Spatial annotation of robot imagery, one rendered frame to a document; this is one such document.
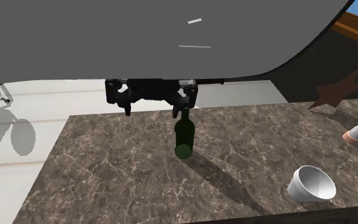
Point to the brown star-shaped figure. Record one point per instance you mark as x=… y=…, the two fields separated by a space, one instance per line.
x=336 y=91

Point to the dark green glass bottle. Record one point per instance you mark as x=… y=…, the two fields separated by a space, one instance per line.
x=184 y=136

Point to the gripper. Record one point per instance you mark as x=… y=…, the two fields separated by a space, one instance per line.
x=154 y=89

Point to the white bowl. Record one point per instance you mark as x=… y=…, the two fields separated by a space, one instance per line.
x=312 y=184

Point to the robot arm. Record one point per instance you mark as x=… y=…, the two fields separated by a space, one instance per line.
x=135 y=37

